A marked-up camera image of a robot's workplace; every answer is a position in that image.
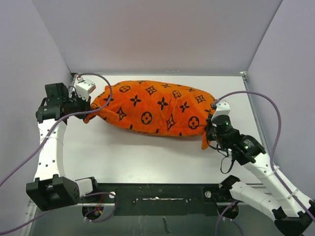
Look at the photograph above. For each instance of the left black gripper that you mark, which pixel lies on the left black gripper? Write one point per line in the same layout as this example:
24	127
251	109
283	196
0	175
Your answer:
86	105

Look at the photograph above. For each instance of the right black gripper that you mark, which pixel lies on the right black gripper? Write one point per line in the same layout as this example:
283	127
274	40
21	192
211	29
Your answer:
208	135

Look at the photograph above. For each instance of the orange patterned pillowcase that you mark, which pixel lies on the orange patterned pillowcase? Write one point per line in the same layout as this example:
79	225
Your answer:
155	108

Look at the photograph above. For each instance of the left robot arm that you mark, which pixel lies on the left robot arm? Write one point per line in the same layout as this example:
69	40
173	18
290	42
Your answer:
50	167

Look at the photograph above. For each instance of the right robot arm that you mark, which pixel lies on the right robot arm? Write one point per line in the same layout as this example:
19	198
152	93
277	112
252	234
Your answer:
290	209

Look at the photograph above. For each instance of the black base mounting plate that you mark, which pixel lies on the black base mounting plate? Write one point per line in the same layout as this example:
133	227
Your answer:
147	199

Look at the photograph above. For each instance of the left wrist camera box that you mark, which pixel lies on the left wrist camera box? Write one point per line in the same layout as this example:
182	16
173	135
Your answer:
84	88

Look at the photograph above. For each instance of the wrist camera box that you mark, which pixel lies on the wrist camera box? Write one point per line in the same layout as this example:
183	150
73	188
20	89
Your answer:
221	107
84	88

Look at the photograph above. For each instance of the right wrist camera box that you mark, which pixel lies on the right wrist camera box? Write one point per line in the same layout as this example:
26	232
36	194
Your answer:
221	107

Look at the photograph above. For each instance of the aluminium frame rail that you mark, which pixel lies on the aluminium frame rail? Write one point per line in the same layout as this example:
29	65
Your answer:
48	196

